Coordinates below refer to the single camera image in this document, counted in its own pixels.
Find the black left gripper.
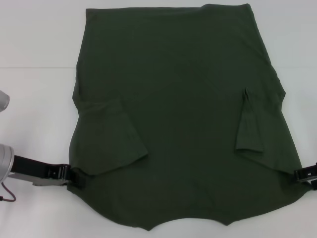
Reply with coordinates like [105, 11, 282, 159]
[10, 155, 87, 188]

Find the dark green t-shirt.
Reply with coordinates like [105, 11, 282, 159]
[67, 3, 309, 225]

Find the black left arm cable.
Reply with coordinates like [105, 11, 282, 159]
[0, 182, 17, 203]

